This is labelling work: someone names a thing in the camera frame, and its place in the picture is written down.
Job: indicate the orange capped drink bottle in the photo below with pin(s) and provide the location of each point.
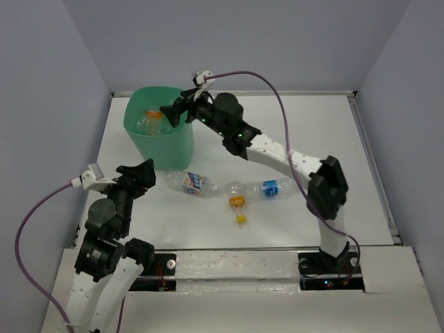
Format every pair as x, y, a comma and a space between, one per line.
153, 123

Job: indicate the clear bottle orange-blue label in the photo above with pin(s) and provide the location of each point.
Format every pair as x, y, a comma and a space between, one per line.
192, 183

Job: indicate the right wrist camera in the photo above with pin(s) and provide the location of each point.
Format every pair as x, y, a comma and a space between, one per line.
199, 77

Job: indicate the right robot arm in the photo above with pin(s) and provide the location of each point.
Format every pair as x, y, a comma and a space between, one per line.
320, 181

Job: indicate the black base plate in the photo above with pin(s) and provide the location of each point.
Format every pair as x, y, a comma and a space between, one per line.
314, 276
160, 276

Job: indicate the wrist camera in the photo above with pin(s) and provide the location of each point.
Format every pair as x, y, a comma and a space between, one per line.
199, 77
91, 176

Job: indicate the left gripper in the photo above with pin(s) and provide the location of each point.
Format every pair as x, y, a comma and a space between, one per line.
146, 177

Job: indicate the clear bottle yellow cap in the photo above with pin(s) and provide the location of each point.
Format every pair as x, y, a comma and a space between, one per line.
237, 200

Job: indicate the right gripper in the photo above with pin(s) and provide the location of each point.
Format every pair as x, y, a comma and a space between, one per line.
171, 112

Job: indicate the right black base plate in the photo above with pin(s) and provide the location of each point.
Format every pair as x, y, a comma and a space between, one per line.
314, 276

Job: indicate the clear bottle white cap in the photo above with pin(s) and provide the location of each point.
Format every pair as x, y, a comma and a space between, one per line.
140, 127

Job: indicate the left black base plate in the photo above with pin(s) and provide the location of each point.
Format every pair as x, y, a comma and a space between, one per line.
160, 276

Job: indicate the green plastic bin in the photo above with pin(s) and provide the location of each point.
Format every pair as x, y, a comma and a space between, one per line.
169, 152

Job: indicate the white foam strip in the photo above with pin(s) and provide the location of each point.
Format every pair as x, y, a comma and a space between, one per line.
237, 271

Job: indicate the clear bottle blue label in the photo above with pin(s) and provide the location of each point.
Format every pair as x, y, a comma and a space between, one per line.
272, 189

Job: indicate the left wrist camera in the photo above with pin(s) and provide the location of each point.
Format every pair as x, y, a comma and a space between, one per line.
91, 176

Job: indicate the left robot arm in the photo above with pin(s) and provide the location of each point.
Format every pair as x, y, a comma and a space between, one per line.
106, 267

